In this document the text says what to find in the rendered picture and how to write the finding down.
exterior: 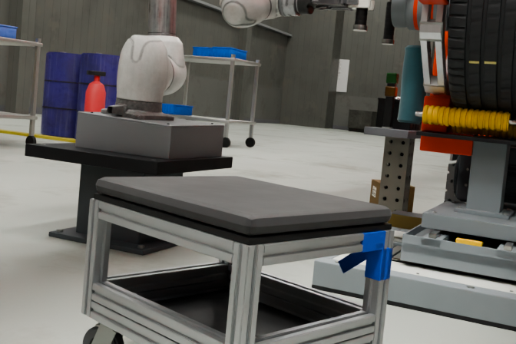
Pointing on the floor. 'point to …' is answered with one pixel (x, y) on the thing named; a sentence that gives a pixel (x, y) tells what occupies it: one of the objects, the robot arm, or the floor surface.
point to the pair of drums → (73, 88)
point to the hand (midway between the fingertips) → (362, 4)
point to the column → (396, 173)
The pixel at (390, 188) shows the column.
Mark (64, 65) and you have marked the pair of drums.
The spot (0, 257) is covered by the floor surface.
